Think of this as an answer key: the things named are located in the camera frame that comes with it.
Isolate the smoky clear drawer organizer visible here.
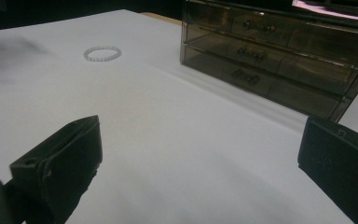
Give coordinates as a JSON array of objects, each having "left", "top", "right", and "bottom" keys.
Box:
[{"left": 180, "top": 0, "right": 358, "bottom": 123}]

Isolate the white bead bracelet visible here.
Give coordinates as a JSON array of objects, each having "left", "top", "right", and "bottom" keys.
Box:
[{"left": 83, "top": 46, "right": 122, "bottom": 63}]

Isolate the white metal stand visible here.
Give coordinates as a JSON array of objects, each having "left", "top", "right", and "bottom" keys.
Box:
[{"left": 292, "top": 0, "right": 358, "bottom": 23}]

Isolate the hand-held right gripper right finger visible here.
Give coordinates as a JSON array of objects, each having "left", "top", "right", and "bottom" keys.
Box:
[{"left": 297, "top": 116, "right": 358, "bottom": 224}]

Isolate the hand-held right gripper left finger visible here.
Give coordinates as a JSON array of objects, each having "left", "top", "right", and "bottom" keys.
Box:
[{"left": 9, "top": 115, "right": 103, "bottom": 224}]

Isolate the white table sheet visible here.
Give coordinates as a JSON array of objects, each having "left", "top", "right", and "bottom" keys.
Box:
[{"left": 0, "top": 8, "right": 358, "bottom": 224}]

